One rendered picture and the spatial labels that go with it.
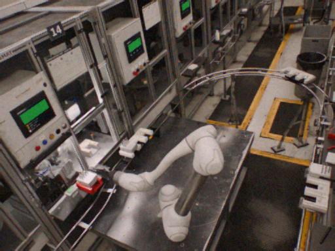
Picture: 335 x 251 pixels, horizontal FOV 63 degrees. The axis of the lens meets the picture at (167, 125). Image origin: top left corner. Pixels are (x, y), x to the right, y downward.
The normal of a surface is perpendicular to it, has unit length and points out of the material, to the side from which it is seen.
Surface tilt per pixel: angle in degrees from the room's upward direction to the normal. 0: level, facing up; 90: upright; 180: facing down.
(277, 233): 0
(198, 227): 0
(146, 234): 0
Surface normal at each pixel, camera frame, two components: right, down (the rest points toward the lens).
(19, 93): 0.87, 0.18
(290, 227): -0.14, -0.79
